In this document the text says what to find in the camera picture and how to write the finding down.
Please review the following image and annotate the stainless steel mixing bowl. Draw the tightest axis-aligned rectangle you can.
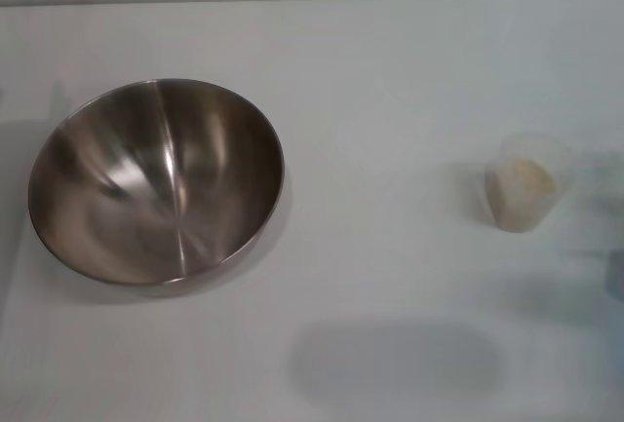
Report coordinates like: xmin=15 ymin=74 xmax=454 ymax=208
xmin=27 ymin=78 xmax=287 ymax=288

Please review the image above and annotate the white uncooked rice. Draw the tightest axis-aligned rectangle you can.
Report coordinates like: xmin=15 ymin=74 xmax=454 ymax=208
xmin=485 ymin=157 xmax=558 ymax=234

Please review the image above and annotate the clear plastic measuring cup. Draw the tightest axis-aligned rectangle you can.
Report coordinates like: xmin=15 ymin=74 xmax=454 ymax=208
xmin=484 ymin=132 xmax=577 ymax=235

